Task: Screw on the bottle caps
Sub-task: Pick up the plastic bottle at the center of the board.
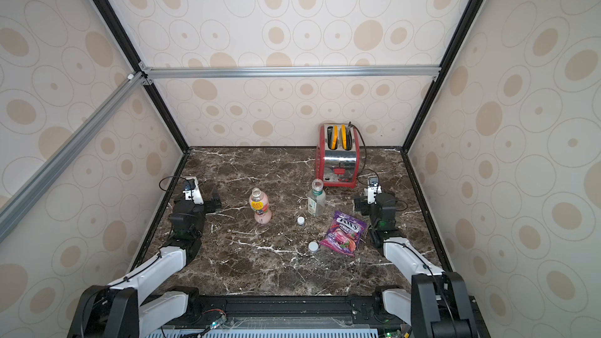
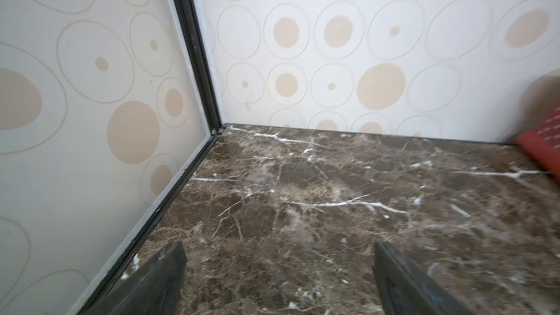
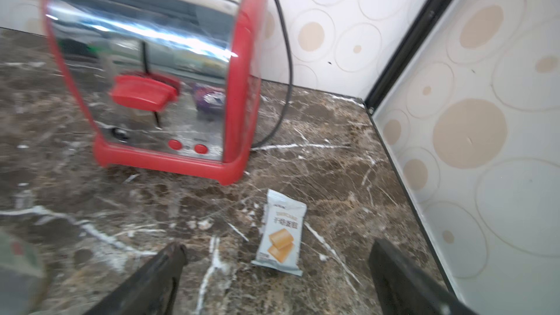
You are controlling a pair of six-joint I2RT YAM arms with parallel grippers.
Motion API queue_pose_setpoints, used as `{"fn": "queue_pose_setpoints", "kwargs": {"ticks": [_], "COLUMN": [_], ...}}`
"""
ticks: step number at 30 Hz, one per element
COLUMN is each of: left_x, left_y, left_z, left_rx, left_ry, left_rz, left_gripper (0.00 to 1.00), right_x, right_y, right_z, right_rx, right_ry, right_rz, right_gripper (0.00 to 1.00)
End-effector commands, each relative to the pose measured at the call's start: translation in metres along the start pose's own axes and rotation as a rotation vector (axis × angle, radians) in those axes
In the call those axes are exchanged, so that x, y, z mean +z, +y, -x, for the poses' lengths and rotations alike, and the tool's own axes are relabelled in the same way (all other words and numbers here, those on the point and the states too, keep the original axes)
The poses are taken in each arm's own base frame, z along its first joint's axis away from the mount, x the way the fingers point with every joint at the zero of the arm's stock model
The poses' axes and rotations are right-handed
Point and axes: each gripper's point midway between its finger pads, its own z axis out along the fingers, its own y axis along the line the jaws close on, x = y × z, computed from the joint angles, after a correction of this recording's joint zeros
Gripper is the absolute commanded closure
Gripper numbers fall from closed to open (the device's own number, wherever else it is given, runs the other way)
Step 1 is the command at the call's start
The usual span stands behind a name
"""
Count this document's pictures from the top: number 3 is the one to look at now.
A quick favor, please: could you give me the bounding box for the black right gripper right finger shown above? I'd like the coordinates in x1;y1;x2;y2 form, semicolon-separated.
368;239;474;315

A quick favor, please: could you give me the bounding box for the green label water bottle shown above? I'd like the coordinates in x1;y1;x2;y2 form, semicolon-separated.
1;230;47;314

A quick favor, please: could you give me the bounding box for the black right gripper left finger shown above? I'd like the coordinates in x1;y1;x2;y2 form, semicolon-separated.
86;242;188;315

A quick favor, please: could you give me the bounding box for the black toaster power cable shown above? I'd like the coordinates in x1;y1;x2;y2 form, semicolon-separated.
250;0;294;150

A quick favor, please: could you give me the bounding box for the red and steel toaster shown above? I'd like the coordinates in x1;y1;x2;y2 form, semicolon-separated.
42;0;268;185

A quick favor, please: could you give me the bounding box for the white cracker snack packet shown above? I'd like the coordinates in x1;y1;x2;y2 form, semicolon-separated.
252;190;307;276

